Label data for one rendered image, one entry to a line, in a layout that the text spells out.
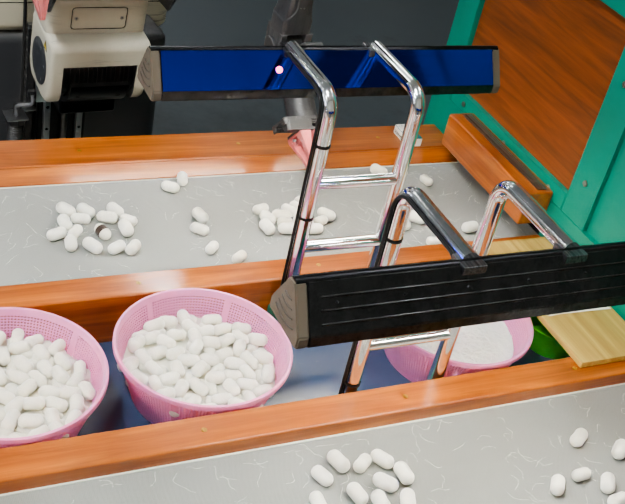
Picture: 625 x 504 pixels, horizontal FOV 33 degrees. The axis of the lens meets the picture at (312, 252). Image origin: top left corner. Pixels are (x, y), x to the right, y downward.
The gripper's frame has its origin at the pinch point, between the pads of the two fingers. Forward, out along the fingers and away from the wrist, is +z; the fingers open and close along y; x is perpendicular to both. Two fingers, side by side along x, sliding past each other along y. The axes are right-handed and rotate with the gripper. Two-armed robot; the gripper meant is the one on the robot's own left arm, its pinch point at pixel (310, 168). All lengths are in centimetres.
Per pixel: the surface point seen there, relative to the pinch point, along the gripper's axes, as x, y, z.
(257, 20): 222, 93, -127
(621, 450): -43, 21, 57
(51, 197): 9.1, -46.1, 0.0
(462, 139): 0.8, 34.7, -4.4
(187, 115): 168, 36, -68
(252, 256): -5.0, -16.3, 16.4
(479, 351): -24.2, 12.9, 39.1
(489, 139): -3.8, 37.7, -2.7
